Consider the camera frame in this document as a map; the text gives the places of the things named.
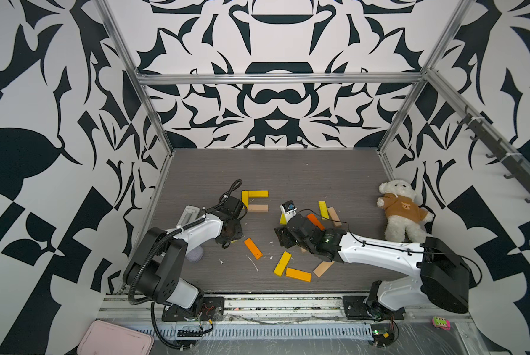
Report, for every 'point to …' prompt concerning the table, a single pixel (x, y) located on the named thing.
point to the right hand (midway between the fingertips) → (280, 224)
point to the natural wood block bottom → (322, 268)
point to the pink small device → (443, 323)
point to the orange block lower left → (252, 246)
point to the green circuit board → (383, 334)
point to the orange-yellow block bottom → (298, 274)
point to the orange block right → (316, 221)
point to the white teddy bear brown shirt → (403, 216)
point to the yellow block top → (258, 194)
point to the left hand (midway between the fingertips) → (233, 231)
